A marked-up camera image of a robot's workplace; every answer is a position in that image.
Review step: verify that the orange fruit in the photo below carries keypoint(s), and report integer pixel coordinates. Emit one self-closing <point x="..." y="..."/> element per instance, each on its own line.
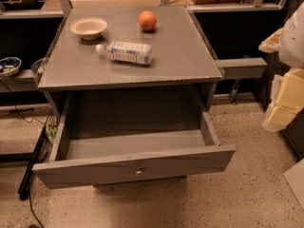
<point x="147" y="20"/>

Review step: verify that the grey drawer cabinet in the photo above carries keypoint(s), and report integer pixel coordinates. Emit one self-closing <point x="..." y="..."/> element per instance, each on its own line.
<point x="180" y="58"/>

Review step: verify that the grey side shelf beam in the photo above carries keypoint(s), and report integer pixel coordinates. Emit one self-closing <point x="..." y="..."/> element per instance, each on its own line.
<point x="244" y="68"/>

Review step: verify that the grey top drawer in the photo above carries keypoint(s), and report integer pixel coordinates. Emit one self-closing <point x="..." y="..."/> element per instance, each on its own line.
<point x="118" y="136"/>

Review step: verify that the beige paper bowl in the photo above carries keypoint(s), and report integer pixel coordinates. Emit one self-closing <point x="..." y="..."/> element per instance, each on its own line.
<point x="90" y="28"/>

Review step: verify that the light floor panel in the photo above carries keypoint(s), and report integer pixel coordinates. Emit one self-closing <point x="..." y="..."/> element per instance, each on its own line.
<point x="295" y="178"/>

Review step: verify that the clear plastic water bottle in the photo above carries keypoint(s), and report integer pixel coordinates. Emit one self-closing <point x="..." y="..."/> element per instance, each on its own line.
<point x="127" y="52"/>

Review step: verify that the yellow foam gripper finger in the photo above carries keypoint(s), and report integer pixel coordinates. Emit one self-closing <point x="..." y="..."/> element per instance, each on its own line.
<point x="277" y="118"/>
<point x="291" y="93"/>

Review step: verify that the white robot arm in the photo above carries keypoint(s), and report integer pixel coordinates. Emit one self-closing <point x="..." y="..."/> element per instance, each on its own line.
<point x="288" y="42"/>

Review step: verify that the black floor bar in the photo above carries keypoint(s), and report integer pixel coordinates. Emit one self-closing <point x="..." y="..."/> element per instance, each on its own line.
<point x="23" y="190"/>

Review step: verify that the blue patterned bowl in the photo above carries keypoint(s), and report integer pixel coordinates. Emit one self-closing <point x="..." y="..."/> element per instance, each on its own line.
<point x="9" y="66"/>

